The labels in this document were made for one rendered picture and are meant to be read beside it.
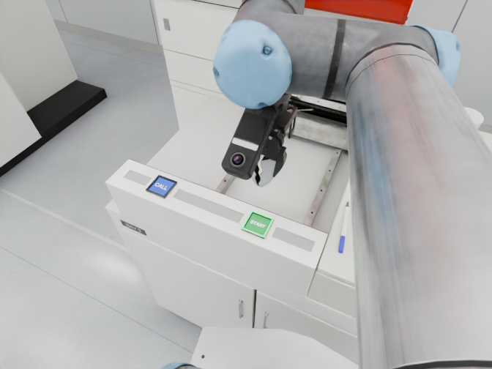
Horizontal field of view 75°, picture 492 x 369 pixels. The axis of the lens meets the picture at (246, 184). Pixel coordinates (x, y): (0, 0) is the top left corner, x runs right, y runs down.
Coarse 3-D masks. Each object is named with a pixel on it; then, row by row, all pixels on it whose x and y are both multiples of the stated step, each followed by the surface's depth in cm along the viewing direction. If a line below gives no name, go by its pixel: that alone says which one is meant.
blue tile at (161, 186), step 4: (160, 180) 81; (164, 180) 81; (156, 184) 80; (160, 184) 80; (164, 184) 80; (168, 184) 80; (172, 184) 80; (152, 188) 79; (156, 188) 79; (160, 188) 79; (164, 188) 79; (168, 188) 79; (156, 192) 78; (160, 192) 78; (164, 192) 78
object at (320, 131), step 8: (296, 120) 110; (304, 120) 110; (312, 120) 110; (320, 120) 110; (288, 128) 109; (296, 128) 107; (304, 128) 107; (312, 128) 107; (320, 128) 107; (328, 128) 107; (336, 128) 107; (344, 128) 107; (304, 136) 108; (312, 136) 107; (320, 136) 105; (328, 136) 105; (336, 136) 105; (344, 136) 105; (328, 144) 106; (336, 144) 105; (344, 144) 103
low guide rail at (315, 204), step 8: (336, 152) 104; (336, 160) 102; (328, 168) 99; (328, 176) 97; (320, 184) 95; (320, 192) 93; (320, 200) 91; (312, 208) 89; (312, 216) 87; (304, 224) 86
